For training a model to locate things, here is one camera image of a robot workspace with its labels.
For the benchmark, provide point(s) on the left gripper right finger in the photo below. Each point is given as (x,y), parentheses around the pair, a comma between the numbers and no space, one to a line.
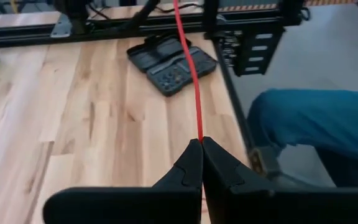
(259,205)

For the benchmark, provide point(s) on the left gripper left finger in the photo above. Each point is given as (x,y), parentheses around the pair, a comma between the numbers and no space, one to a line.
(135,205)

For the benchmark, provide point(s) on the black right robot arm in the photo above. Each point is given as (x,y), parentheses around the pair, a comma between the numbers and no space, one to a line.
(73,12)

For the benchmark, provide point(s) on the person's leg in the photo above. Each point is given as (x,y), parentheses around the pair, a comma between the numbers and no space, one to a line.
(322,124)

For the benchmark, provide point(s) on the black screwdriver bit case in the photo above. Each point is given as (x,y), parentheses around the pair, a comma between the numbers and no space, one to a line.
(169,81)

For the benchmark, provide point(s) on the black slotted box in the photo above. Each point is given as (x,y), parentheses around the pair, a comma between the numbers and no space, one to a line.
(244,56)

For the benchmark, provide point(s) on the black orange striped floor mat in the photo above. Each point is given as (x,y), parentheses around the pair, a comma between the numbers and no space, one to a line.
(244,7)

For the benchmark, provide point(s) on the black table edge rail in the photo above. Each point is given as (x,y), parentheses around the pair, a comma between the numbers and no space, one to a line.
(238,102)

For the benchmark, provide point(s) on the black diagonal frame brace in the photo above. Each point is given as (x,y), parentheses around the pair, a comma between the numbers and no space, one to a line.
(141,14)

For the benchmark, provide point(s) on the black frame post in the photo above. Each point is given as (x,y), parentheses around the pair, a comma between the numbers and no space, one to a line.
(210,18)

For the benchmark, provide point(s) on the black aluminium frame rail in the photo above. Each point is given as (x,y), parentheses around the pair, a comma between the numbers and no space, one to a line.
(26,34)

